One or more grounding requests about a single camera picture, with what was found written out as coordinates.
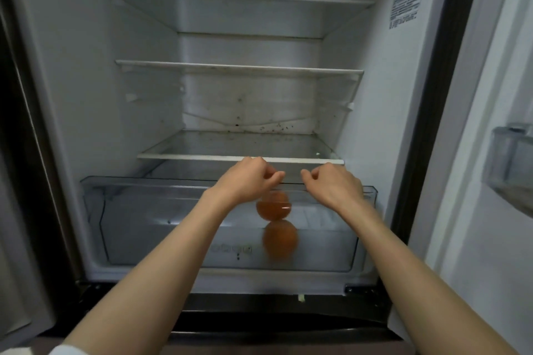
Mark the person's left hand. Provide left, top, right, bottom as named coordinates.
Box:
left=212, top=155, right=287, bottom=209

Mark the person's right hand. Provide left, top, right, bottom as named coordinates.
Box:
left=300, top=162, right=367, bottom=214

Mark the orange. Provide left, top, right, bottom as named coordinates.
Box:
left=262, top=220, right=299, bottom=261
left=255, top=190, right=291, bottom=221

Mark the clear crisper drawer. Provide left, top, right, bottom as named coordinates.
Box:
left=79, top=175, right=379, bottom=273

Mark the silver pink refrigerator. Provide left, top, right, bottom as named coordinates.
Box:
left=0, top=0, right=533, bottom=355

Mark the person's right forearm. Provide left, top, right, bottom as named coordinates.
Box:
left=339, top=199, right=519, bottom=355

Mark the person's left forearm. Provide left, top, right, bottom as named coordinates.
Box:
left=62, top=188, right=240, bottom=355

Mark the clear door bin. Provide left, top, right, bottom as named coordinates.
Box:
left=482, top=124, right=533, bottom=218

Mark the white shirt sleeve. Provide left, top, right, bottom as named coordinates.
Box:
left=49, top=344, right=90, bottom=355

